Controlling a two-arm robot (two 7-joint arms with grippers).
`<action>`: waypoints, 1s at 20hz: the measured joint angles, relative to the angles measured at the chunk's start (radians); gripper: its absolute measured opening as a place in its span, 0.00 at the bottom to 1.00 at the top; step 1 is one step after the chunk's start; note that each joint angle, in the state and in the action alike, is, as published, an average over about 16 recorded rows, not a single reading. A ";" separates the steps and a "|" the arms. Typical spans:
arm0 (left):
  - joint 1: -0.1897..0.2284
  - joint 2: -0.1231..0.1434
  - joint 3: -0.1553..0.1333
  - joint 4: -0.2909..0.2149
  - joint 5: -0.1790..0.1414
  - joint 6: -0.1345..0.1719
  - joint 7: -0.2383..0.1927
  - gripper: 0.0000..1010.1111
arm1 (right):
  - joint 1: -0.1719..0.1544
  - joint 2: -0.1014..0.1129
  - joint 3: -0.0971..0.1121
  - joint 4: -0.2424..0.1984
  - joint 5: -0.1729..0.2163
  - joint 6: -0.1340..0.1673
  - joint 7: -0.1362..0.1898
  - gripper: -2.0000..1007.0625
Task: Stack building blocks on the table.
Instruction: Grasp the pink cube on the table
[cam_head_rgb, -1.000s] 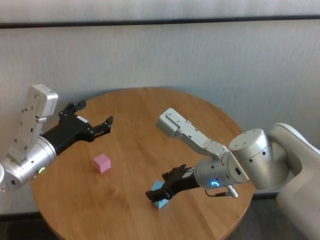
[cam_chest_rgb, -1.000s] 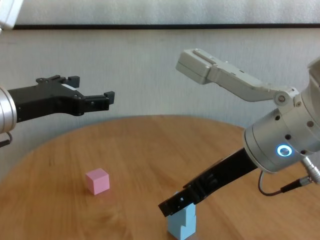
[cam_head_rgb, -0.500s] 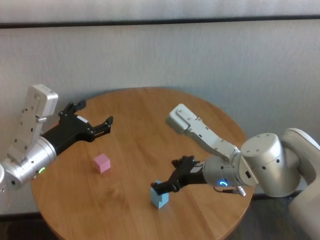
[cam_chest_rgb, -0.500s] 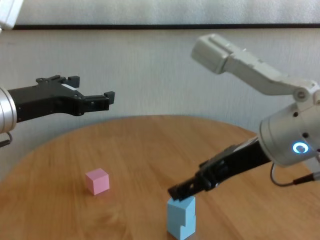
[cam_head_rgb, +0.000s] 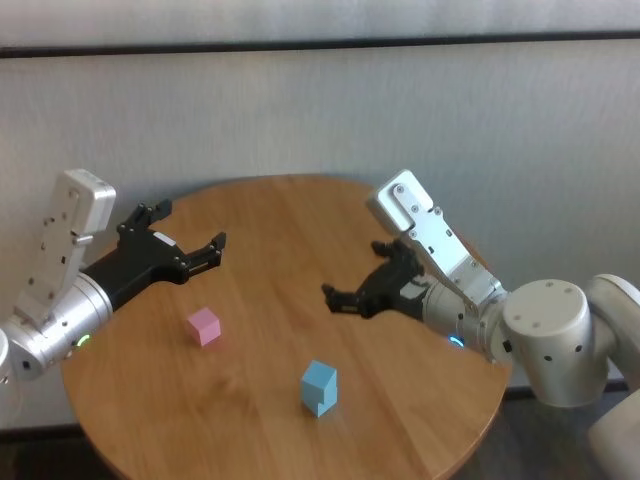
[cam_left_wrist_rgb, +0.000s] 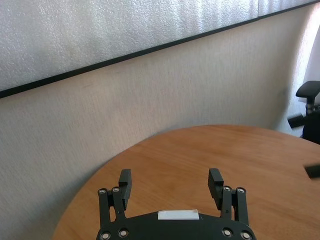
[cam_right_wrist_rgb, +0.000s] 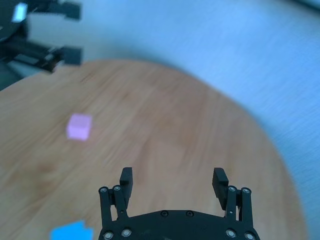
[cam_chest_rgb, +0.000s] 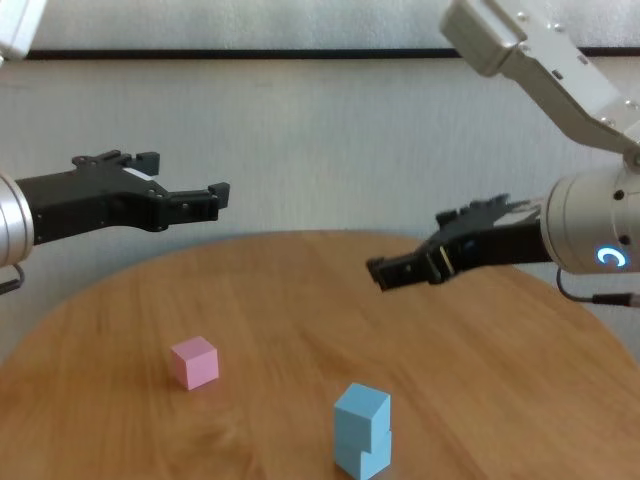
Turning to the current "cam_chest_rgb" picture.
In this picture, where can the blue cube block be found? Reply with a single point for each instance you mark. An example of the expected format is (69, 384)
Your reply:
(357, 415)
(370, 462)

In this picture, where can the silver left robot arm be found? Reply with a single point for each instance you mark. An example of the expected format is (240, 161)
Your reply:
(12, 220)

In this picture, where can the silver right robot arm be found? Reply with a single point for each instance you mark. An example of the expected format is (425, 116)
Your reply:
(585, 225)

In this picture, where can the black wall rail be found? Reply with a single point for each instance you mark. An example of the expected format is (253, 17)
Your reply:
(250, 53)

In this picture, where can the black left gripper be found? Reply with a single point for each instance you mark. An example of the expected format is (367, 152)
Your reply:
(90, 200)

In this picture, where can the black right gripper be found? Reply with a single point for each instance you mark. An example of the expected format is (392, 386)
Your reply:
(490, 242)

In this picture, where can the pink cube block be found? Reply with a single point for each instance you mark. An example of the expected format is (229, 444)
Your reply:
(197, 365)

